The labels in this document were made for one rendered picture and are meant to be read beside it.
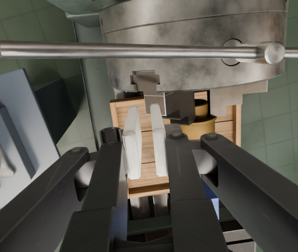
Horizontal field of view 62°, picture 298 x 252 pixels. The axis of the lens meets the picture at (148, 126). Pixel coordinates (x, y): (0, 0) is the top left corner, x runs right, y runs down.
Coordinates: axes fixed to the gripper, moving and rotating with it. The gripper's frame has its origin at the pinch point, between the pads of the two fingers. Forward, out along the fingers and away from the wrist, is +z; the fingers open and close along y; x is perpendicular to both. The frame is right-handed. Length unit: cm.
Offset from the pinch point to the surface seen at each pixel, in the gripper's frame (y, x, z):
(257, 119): 72, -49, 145
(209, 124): 11.4, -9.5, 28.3
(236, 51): 9.6, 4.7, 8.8
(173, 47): 3.0, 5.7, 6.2
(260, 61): 12.0, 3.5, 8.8
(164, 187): 2, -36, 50
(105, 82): -17, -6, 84
